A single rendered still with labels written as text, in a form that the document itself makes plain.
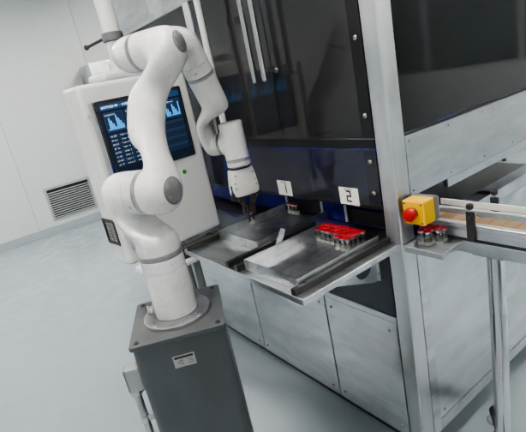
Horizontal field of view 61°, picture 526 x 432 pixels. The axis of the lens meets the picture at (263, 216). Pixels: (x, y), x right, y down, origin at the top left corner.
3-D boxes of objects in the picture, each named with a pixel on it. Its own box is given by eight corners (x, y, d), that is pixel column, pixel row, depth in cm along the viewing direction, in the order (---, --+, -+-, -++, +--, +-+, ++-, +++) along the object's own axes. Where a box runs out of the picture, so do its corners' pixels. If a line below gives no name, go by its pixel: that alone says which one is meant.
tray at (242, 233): (285, 211, 195) (283, 203, 194) (327, 219, 174) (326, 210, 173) (220, 238, 177) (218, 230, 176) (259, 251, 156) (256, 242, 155)
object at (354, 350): (283, 253, 381) (262, 152, 355) (550, 337, 216) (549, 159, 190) (178, 304, 328) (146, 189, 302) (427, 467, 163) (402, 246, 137)
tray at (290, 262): (321, 232, 161) (319, 223, 160) (379, 245, 141) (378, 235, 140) (245, 269, 144) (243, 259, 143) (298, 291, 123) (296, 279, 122)
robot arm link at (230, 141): (219, 162, 157) (242, 159, 153) (211, 125, 153) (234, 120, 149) (230, 158, 164) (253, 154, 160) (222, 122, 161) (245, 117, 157)
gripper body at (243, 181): (247, 160, 164) (253, 189, 167) (222, 167, 160) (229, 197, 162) (256, 160, 158) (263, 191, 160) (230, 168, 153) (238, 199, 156)
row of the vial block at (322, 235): (319, 238, 156) (317, 226, 154) (359, 248, 141) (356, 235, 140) (314, 241, 154) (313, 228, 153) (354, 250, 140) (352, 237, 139)
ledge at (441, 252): (431, 235, 145) (431, 230, 144) (469, 243, 134) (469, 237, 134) (404, 251, 137) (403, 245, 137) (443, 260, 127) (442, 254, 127)
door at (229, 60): (221, 139, 205) (190, 1, 188) (285, 139, 168) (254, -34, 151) (220, 140, 205) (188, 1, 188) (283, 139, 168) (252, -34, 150)
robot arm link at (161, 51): (144, 218, 125) (190, 216, 117) (110, 213, 115) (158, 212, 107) (152, 45, 129) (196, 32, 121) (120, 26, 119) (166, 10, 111)
